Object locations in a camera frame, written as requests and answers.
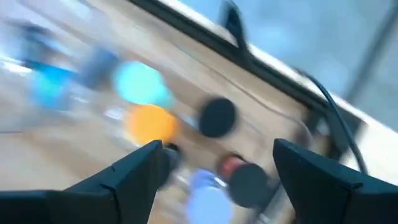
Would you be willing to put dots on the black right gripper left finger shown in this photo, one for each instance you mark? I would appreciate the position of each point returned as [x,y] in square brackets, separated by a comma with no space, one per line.
[109,193]

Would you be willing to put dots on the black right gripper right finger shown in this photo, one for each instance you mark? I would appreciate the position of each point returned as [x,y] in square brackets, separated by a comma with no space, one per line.
[326,193]

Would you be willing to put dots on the large black hourglass red sand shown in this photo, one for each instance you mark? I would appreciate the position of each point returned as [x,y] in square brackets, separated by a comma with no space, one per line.
[248,185]

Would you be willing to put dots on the small purple hourglass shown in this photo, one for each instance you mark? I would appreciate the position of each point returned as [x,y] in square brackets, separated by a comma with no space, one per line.
[208,199]

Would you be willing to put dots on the teal box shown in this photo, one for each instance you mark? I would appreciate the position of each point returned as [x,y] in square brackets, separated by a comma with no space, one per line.
[49,88]

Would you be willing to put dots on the black hourglass yellow-green sand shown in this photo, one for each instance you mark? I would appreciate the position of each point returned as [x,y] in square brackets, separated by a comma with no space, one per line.
[217,117]

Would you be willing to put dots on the clear plastic bin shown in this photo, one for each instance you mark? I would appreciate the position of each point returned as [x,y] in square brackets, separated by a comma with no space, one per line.
[77,102]

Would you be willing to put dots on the black clamp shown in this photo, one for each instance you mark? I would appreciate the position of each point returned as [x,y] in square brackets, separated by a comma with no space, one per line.
[234,26]

